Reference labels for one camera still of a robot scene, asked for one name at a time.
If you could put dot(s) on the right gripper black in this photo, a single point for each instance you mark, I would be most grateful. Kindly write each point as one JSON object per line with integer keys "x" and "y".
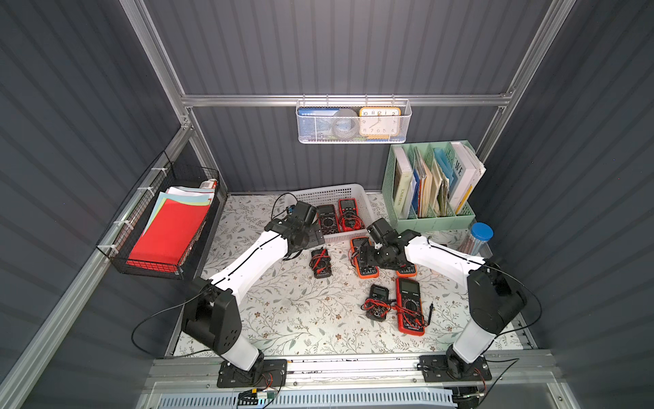
{"x": 368, "y": 256}

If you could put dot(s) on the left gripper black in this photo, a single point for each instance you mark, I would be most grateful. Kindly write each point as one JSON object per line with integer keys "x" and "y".
{"x": 311, "y": 233}

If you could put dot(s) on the orange multimeter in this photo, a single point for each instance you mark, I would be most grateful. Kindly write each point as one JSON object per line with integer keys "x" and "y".
{"x": 407, "y": 270}
{"x": 360, "y": 251}

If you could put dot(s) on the red multimeter with wound leads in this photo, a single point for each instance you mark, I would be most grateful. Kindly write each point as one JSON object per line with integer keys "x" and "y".
{"x": 349, "y": 216}

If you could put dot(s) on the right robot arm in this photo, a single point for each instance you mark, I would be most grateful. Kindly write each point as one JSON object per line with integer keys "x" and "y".
{"x": 492, "y": 302}

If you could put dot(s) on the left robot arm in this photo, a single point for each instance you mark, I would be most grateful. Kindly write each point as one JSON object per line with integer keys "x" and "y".
{"x": 212, "y": 317}

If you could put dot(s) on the small black multimeter back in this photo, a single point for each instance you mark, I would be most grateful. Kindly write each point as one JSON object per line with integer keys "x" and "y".
{"x": 320, "y": 263}

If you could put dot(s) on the small black multimeter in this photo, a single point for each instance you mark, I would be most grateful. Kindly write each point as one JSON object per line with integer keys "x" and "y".
{"x": 377, "y": 305}
{"x": 320, "y": 263}

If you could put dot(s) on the white plastic perforated basket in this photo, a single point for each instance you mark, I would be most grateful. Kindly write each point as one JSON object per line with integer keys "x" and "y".
{"x": 322, "y": 196}

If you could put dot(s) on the small black multimeter front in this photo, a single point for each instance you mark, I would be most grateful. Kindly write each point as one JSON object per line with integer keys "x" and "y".
{"x": 377, "y": 305}

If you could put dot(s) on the green desk file organizer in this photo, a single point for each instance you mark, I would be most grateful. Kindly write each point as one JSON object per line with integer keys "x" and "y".
{"x": 416, "y": 188}

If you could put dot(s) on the blue lid clear jar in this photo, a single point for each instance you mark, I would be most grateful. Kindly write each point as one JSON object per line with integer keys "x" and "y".
{"x": 478, "y": 235}

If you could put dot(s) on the white book in organizer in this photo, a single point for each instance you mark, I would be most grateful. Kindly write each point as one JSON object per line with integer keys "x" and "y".
{"x": 467, "y": 172}

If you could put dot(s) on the grey tape roll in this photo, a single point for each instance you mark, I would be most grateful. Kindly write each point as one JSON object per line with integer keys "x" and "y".
{"x": 345, "y": 124}

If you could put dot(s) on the yellow white alarm clock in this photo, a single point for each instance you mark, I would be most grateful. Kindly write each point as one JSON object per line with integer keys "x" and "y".
{"x": 379, "y": 122}

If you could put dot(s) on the red paper folder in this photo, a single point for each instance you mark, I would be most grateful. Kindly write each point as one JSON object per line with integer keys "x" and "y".
{"x": 168, "y": 235}

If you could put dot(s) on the blue box in wall basket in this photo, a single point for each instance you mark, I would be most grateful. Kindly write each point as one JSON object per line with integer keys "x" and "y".
{"x": 315, "y": 123}

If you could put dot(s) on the white wire wall basket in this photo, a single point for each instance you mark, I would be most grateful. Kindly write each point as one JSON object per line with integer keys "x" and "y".
{"x": 356, "y": 104}

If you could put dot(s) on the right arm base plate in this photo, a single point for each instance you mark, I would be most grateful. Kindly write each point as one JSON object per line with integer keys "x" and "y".
{"x": 442, "y": 368}

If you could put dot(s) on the black wire side basket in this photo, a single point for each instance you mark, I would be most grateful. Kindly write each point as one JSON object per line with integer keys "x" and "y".
{"x": 165, "y": 179}

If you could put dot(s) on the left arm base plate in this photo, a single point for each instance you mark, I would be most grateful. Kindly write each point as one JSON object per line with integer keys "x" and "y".
{"x": 265, "y": 373}

